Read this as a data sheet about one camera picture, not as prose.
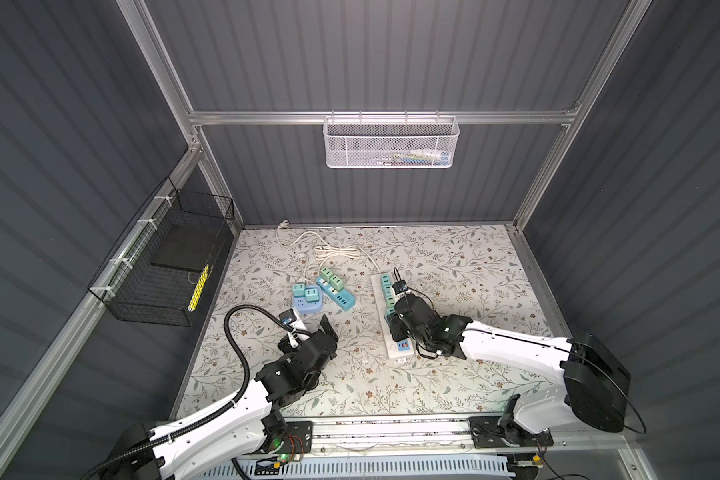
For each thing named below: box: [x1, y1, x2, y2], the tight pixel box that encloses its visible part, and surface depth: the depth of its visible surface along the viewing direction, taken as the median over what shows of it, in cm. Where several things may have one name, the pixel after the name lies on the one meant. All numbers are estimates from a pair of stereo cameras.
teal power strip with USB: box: [315, 276, 356, 311], surface depth 100 cm
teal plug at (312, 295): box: [305, 288, 320, 303], surface depth 95 cm
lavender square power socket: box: [292, 284, 323, 314], surface depth 97 cm
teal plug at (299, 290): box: [292, 283, 306, 297], surface depth 96 cm
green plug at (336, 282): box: [330, 275, 344, 291], surface depth 98 cm
